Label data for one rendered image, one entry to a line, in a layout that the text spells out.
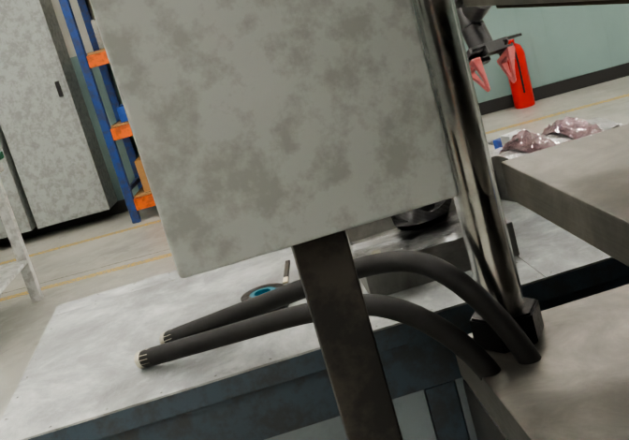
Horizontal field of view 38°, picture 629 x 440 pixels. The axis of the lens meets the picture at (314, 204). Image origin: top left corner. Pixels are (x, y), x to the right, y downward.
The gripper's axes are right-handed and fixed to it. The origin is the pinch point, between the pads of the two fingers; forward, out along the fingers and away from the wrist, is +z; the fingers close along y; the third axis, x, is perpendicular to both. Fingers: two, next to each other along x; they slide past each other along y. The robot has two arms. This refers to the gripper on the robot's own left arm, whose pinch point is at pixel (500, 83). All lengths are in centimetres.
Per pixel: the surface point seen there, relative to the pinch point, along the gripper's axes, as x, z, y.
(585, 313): -61, 54, -39
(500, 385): -69, 57, -59
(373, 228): -27, 26, -51
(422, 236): -32, 31, -45
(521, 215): -21.7, 32.6, -21.1
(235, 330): -41, 35, -83
